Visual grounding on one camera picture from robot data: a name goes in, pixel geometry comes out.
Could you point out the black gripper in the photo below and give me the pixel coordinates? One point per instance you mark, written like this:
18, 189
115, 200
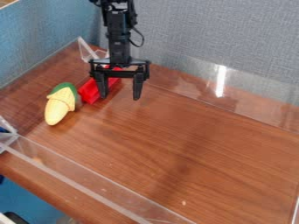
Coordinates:
102, 70

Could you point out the red plastic block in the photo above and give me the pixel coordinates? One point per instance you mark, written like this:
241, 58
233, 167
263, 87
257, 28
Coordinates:
88, 91

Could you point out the yellow green toy corn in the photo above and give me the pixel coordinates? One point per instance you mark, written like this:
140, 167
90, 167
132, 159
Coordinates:
63, 101

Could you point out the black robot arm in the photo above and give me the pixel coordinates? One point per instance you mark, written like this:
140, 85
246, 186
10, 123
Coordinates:
119, 19

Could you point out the clear acrylic corner bracket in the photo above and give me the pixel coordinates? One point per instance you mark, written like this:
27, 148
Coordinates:
87, 53

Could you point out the clear acrylic front bracket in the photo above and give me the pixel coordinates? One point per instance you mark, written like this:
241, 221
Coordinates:
8, 134

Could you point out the clear acrylic back wall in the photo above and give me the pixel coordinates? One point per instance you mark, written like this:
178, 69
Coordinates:
263, 99

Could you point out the clear acrylic wall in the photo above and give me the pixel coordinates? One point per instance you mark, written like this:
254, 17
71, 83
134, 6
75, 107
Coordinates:
263, 99
102, 189

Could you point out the clear acrylic front wall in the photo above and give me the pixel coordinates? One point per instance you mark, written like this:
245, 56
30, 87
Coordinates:
102, 189

